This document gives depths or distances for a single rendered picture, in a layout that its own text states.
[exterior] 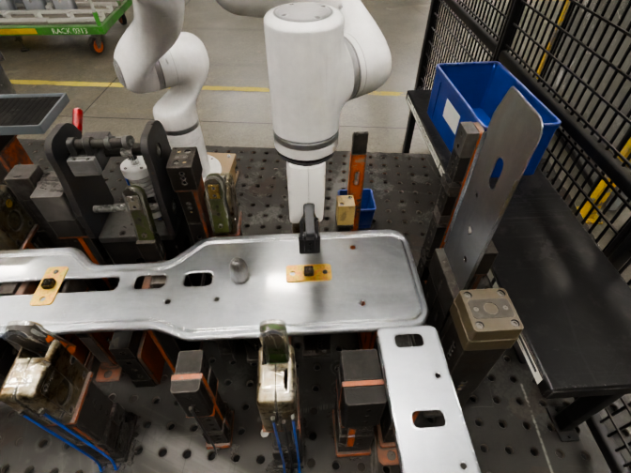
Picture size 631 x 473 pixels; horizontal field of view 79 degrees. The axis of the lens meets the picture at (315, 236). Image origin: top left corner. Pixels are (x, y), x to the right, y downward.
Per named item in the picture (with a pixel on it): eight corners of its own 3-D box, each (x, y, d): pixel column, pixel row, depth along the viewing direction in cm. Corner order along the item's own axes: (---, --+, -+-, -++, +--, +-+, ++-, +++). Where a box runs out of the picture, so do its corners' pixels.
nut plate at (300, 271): (285, 282, 70) (285, 279, 69) (285, 266, 72) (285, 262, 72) (331, 281, 70) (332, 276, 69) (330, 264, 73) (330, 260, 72)
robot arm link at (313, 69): (319, 100, 53) (260, 120, 50) (320, -9, 44) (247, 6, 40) (358, 128, 49) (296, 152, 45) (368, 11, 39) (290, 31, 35)
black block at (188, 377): (199, 461, 77) (155, 408, 56) (207, 405, 84) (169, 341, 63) (239, 458, 77) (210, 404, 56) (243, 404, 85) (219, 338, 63)
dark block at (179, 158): (208, 294, 104) (164, 166, 74) (212, 273, 109) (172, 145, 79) (227, 293, 105) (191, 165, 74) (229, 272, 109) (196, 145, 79)
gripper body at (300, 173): (277, 120, 54) (283, 183, 62) (277, 164, 47) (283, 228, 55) (330, 118, 54) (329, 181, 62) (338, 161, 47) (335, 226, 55)
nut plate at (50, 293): (52, 304, 67) (48, 300, 66) (29, 306, 66) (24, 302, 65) (69, 267, 72) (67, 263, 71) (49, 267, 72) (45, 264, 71)
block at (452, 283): (419, 373, 89) (453, 298, 67) (407, 327, 97) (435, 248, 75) (432, 372, 89) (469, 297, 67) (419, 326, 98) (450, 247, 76)
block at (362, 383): (330, 463, 77) (334, 413, 56) (325, 404, 84) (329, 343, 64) (377, 459, 77) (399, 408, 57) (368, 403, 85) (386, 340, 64)
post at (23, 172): (89, 297, 104) (1, 177, 75) (95, 282, 107) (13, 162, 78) (108, 296, 104) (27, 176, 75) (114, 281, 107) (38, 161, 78)
